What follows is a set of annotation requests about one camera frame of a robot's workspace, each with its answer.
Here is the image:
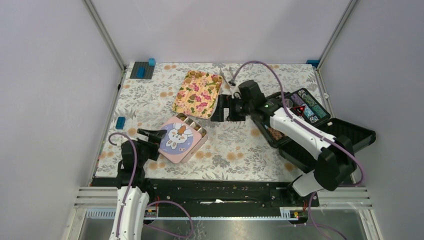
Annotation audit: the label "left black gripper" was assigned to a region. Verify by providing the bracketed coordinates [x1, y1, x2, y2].
[136, 129, 166, 166]

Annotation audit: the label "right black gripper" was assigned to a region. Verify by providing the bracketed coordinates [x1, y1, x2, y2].
[210, 94, 254, 122]

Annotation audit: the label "silver metal tongs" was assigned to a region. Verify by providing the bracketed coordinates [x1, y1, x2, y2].
[219, 66, 236, 92]

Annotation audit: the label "silver tin lid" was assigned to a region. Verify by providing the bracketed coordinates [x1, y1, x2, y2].
[159, 116, 186, 164]

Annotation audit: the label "compartmented metal chocolate tin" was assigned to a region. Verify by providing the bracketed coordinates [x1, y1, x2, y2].
[174, 113, 208, 164]

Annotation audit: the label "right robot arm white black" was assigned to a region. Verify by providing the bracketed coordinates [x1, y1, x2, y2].
[210, 80, 359, 206]

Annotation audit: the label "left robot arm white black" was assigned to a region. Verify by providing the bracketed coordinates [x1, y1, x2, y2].
[108, 128, 167, 240]

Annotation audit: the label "floral rectangular tray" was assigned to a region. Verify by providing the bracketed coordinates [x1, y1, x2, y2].
[171, 70, 224, 119]

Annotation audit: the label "small blue block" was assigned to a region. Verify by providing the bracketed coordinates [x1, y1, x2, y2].
[115, 116, 126, 130]

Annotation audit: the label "grey lego baseplate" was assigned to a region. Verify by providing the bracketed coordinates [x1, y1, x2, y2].
[129, 61, 155, 80]

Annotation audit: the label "black poker chip case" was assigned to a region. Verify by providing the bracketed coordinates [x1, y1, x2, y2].
[251, 87, 377, 174]

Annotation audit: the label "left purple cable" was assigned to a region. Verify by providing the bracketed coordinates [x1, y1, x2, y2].
[107, 132, 138, 240]

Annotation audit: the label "purple cable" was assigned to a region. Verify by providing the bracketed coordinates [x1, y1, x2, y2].
[230, 60, 365, 239]
[107, 132, 138, 240]

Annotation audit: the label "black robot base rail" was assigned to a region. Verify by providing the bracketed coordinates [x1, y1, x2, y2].
[141, 178, 320, 218]

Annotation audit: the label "blue corner bracket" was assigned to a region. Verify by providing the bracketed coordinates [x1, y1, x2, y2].
[306, 59, 320, 68]

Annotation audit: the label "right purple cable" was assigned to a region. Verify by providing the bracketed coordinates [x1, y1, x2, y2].
[230, 60, 365, 239]

